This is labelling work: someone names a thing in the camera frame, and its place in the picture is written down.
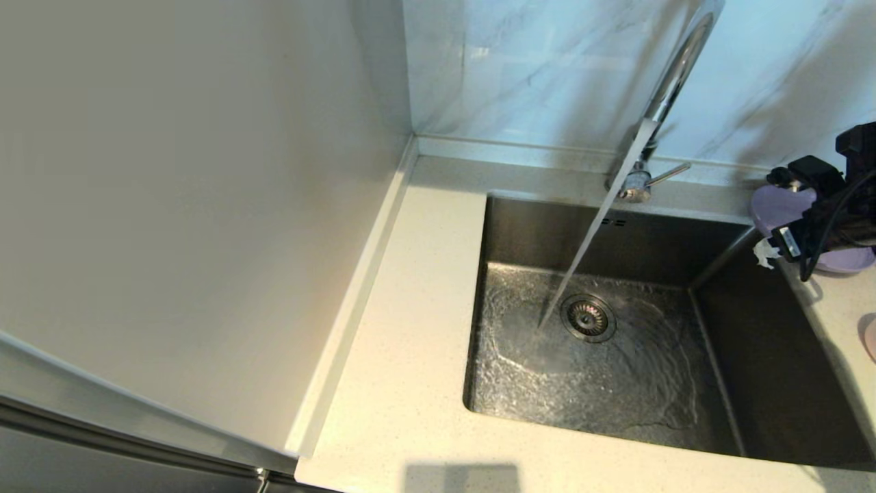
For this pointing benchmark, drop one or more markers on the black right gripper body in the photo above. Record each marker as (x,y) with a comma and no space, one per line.
(848,219)

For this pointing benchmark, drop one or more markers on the right gripper white-taped finger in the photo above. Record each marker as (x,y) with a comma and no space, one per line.
(765,253)

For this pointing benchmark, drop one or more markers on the purple plastic plate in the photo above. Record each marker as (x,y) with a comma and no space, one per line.
(780,205)

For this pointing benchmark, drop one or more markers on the pale pink cup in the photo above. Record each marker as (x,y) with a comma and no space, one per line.
(871,340)

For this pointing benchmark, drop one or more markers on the chrome gooseneck faucet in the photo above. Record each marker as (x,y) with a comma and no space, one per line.
(640,183)

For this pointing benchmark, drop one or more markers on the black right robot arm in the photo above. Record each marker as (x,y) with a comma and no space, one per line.
(859,147)

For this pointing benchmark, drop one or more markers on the stainless steel sink basin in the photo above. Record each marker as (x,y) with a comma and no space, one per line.
(650,397)

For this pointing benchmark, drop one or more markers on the round metal drain strainer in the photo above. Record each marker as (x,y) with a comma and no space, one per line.
(588,318)

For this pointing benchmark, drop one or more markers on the tall fridge with grey front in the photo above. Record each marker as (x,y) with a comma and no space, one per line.
(171,205)

